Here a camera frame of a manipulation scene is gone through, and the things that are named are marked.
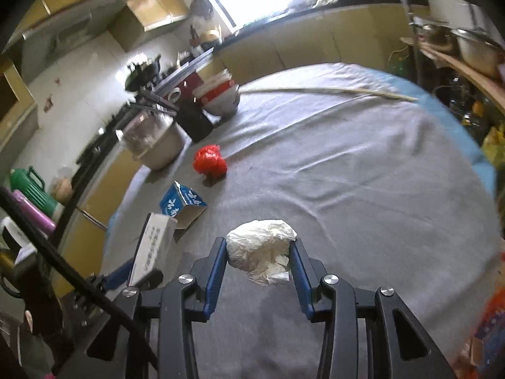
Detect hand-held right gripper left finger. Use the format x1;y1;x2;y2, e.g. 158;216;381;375
55;238;228;379

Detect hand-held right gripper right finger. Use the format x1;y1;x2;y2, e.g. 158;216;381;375
289;238;458;379

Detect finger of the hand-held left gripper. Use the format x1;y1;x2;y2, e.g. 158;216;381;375
98;258;137;290
140;269;165;291

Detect white printed box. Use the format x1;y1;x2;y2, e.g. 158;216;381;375
128;212;178;287

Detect white paper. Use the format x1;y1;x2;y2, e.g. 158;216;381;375
226;220;298;286

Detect blue and white carton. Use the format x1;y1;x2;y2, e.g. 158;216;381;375
159;181;208;230

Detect purple bottle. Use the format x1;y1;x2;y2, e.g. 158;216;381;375
11;189;58;238

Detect green plastic jug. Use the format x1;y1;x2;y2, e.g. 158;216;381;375
9;166;59;214

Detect red plastic bag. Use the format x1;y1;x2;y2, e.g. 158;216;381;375
193;144;229;179

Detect metal pot with plastic cover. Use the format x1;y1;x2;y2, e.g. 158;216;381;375
116;110;188;171

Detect black utensil holder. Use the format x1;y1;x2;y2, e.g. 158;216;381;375
175;97;216;143

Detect stack of red white bowls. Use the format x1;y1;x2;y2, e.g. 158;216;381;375
193;69;241;118

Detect long bamboo stick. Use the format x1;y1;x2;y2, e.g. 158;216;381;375
239;86;419;102

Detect black wok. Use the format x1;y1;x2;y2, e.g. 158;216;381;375
125;57;163;91

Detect steel range hood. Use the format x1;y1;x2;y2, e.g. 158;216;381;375
20;0;139;83

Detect yellow counter cabinets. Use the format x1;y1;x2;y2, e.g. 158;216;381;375
215;3;419;84

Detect wooden shelf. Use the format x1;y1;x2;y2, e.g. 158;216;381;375
400;36;505;113

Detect steel pot on shelf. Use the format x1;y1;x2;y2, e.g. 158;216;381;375
450;27;505;80

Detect black cable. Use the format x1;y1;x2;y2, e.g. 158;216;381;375
0;187;159;370

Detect yellow wall cabinets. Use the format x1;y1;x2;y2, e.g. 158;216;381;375
108;0;190;53

